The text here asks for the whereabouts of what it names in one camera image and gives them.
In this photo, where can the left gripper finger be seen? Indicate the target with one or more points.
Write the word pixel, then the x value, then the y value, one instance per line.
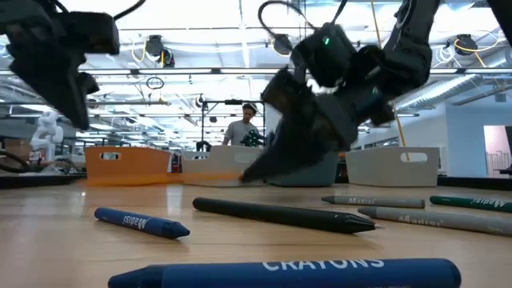
pixel 44 86
pixel 72 94

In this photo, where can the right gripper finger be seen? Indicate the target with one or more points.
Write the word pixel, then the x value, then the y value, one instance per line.
pixel 288 112
pixel 320 140

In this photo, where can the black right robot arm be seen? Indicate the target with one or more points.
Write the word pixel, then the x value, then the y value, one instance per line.
pixel 412 48

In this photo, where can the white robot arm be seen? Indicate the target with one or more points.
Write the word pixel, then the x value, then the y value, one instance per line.
pixel 46 132

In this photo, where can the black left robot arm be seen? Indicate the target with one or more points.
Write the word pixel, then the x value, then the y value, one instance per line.
pixel 24 20

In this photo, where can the teal plastic bin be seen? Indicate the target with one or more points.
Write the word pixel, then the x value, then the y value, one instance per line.
pixel 316 176

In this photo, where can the person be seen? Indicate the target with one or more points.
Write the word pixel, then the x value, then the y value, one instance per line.
pixel 240 132

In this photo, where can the cardboard box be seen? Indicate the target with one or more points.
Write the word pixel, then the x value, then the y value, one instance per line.
pixel 18 149

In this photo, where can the light grey plastic bin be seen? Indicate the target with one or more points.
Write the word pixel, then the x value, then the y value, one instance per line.
pixel 384 172
pixel 216 164

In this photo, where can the grey crayon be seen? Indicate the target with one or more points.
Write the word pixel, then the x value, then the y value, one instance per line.
pixel 372 201
pixel 440 221

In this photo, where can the large black pen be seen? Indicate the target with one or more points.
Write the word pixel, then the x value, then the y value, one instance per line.
pixel 280 215

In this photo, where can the orange plastic bin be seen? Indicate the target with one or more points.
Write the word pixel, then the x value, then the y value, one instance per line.
pixel 132 164

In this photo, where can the blue crayon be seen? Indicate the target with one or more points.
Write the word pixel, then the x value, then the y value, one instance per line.
pixel 140 222
pixel 300 276

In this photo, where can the green crayon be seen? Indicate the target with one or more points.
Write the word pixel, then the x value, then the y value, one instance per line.
pixel 472 203

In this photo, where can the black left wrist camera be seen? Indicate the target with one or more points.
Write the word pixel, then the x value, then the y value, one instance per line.
pixel 92 34

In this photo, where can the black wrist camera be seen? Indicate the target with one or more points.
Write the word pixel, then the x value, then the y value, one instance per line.
pixel 92 34
pixel 326 56

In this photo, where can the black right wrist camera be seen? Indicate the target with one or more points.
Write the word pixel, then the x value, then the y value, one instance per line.
pixel 326 56

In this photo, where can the black ceiling light rail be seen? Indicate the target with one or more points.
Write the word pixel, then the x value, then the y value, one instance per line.
pixel 216 71

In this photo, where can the black aluminium table frame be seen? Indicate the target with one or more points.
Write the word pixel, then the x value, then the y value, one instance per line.
pixel 40 180

